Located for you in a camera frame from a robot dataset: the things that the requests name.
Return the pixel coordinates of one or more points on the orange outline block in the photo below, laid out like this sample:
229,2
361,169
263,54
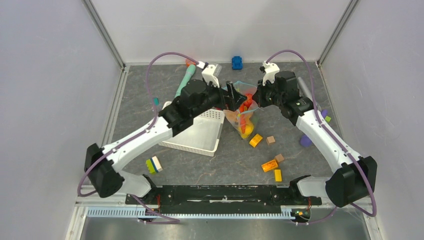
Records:
189,62

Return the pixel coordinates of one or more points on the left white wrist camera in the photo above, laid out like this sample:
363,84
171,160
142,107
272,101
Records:
210,73

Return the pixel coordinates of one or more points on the purple toy cylinder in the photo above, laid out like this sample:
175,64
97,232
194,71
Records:
305,141

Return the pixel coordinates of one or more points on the lime green small cube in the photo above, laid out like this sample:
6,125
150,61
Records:
328,118

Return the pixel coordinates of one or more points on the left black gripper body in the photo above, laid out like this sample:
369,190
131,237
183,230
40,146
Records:
214,98

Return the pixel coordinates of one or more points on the tan wooden cube upper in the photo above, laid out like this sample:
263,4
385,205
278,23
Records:
270,140

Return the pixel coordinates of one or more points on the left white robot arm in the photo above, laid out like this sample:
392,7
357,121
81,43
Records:
103,165

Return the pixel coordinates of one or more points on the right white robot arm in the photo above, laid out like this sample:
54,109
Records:
354,176

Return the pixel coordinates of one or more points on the white perforated plastic basket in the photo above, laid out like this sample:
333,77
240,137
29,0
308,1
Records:
202,137

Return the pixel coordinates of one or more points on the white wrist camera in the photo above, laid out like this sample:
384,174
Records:
270,70
210,73

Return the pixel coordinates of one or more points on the green blue white block stack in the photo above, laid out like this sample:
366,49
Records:
153,164

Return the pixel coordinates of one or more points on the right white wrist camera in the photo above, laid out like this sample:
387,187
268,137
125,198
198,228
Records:
270,70

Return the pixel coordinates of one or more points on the tan wooden cube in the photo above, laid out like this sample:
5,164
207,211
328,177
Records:
270,140
279,158

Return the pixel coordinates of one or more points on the orange carrot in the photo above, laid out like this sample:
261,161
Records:
244,107

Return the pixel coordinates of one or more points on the yellow lemon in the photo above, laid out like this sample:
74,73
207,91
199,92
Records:
246,132

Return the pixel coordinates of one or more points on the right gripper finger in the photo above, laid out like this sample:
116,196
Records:
263,86
257,98

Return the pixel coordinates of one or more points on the orange crinkled ginger root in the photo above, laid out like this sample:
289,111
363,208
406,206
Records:
235,118

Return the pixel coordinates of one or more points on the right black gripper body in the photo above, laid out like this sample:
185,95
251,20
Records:
272,97

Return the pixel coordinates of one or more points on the yellow rounded brick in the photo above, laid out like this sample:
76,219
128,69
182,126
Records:
255,140

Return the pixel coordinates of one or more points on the teal small block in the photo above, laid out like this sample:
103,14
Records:
156,101

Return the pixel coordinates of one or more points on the orange translucent brick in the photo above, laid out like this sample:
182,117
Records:
270,165

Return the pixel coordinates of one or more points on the tan wooden cube lower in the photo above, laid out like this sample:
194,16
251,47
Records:
279,158

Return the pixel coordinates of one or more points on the clear zip top bag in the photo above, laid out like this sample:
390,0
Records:
250,116

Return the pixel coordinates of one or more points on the yellow small brick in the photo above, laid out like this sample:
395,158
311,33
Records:
278,175

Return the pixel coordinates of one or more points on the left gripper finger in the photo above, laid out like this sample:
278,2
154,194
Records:
232,103
231,90

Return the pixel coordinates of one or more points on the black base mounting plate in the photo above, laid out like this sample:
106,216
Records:
225,199

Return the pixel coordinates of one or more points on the blue toy car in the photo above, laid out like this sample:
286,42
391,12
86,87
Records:
237,63

